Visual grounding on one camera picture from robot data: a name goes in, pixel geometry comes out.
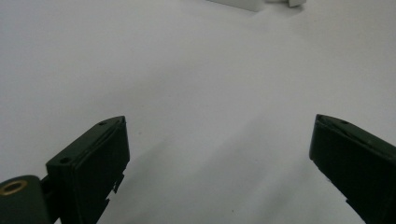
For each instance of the white box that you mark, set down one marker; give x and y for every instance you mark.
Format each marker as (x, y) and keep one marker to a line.
(238, 3)

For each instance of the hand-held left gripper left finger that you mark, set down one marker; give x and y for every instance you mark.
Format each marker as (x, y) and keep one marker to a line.
(90, 165)

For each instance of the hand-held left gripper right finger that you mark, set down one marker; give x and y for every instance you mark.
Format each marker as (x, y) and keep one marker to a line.
(358, 161)

